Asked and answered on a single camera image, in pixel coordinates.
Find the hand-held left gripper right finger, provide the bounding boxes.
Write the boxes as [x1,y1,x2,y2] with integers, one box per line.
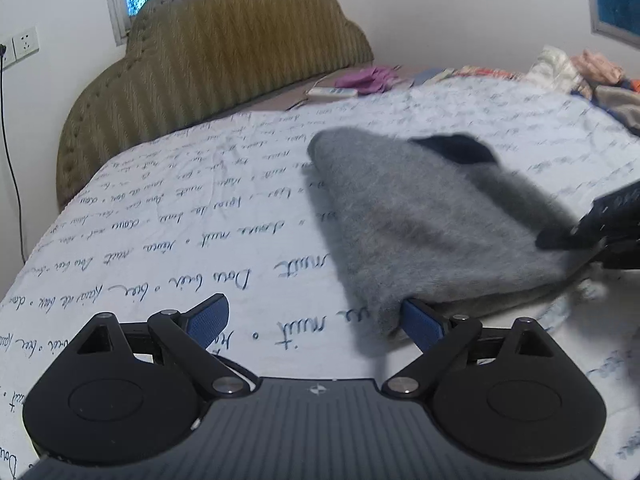
[382,298,566,401]

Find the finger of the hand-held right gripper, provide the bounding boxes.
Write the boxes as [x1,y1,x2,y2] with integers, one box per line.
[536,180,640,252]
[592,239,640,272]

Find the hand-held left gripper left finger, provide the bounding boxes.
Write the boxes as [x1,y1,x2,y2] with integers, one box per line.
[75,294,253,401]

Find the navy and grey sweater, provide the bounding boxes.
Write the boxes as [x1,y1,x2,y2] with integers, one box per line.
[306,127,608,356]

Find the beige grey cloth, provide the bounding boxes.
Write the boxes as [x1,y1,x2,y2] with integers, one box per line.
[592,85,640,136]

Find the pink cloth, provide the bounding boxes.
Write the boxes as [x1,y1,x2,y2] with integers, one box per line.
[570,49,626,86]

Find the white crumpled cloth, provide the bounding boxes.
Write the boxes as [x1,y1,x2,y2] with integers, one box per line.
[525,45,586,93]

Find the blue striped cloth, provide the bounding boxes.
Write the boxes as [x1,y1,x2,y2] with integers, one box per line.
[412,67,453,86]

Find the white remote control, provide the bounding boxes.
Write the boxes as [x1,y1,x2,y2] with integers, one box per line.
[306,86,360,100]

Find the purple cloth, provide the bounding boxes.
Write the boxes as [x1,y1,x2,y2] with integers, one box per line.
[334,65,401,95]

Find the olive upholstered headboard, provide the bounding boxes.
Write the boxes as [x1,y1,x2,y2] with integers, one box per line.
[56,0,375,211]

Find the black power cable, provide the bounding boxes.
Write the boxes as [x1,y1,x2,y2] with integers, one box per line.
[0,45,26,266]

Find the window in side wall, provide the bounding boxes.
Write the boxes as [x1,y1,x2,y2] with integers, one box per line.
[582,0,640,48]

